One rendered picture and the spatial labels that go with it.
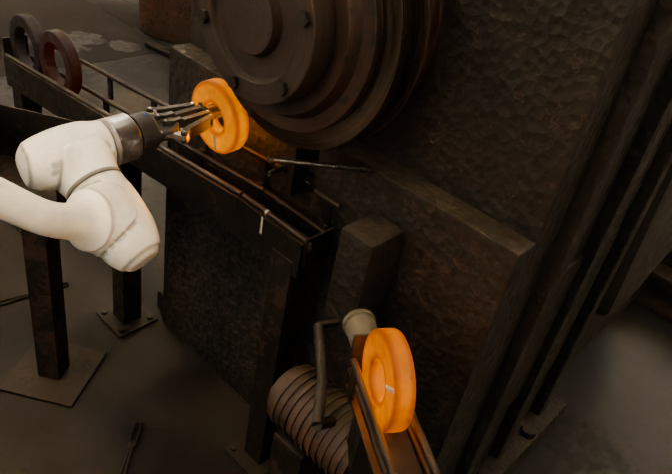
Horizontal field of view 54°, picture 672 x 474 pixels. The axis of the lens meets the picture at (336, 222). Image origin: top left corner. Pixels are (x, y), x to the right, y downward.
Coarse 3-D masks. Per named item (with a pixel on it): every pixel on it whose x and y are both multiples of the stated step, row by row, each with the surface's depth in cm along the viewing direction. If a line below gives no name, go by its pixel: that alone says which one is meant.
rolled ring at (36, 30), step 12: (12, 24) 192; (24, 24) 186; (36, 24) 186; (12, 36) 195; (24, 36) 196; (36, 36) 185; (12, 48) 197; (24, 48) 197; (36, 48) 186; (24, 60) 197; (36, 60) 188
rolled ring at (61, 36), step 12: (48, 36) 178; (60, 36) 176; (48, 48) 183; (60, 48) 176; (72, 48) 176; (48, 60) 186; (72, 60) 175; (48, 72) 186; (72, 72) 176; (72, 84) 178
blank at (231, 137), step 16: (208, 80) 134; (224, 80) 134; (192, 96) 139; (208, 96) 135; (224, 96) 131; (224, 112) 133; (240, 112) 132; (224, 128) 135; (240, 128) 133; (208, 144) 142; (224, 144) 137; (240, 144) 136
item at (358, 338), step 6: (354, 336) 106; (360, 336) 106; (366, 336) 106; (354, 342) 106; (360, 342) 106; (354, 348) 107; (360, 348) 107; (354, 354) 107; (360, 354) 108; (360, 360) 108; (348, 366) 109; (360, 366) 109; (348, 372) 109; (348, 378) 110
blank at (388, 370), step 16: (368, 336) 104; (384, 336) 98; (400, 336) 98; (368, 352) 104; (384, 352) 97; (400, 352) 95; (368, 368) 104; (384, 368) 97; (400, 368) 94; (368, 384) 104; (384, 384) 104; (400, 384) 93; (384, 400) 97; (400, 400) 93; (384, 416) 97; (400, 416) 94; (384, 432) 97
